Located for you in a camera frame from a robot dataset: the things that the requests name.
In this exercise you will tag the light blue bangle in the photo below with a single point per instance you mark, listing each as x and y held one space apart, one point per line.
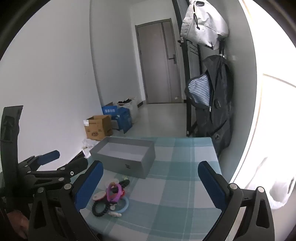
126 206

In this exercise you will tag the white hanging bag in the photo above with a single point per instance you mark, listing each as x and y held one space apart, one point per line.
203 23

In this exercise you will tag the white and red round ornament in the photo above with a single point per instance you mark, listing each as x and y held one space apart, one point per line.
99 195

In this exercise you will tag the grey storage box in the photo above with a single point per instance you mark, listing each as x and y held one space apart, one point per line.
129 165

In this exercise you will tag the blue carton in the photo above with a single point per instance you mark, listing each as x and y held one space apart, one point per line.
123 120

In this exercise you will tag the small white oval ornament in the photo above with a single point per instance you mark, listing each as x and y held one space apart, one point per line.
115 214

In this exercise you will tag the person's left hand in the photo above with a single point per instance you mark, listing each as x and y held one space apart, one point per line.
17 223

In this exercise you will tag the brown cardboard box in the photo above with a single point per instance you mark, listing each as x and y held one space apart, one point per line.
98 129

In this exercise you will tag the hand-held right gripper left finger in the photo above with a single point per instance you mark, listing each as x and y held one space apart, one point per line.
90 185

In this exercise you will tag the grey door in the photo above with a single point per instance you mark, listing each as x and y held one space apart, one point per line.
157 64

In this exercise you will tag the teal checked tablecloth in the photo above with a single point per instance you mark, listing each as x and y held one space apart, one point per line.
171 197

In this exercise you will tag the black jacket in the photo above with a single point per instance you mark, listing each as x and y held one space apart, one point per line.
219 104

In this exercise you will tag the white plastic bag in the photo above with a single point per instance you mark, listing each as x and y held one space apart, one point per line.
90 143

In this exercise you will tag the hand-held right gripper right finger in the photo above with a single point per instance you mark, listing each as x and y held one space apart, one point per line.
212 185

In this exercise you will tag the striped shirt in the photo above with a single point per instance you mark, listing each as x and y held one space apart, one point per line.
200 90

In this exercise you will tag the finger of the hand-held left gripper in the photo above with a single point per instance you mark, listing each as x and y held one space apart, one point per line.
48 157
74 167

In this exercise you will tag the black metal frame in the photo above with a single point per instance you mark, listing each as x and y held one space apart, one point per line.
188 120

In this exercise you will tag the white floor bag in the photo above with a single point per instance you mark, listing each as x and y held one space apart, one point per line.
134 109

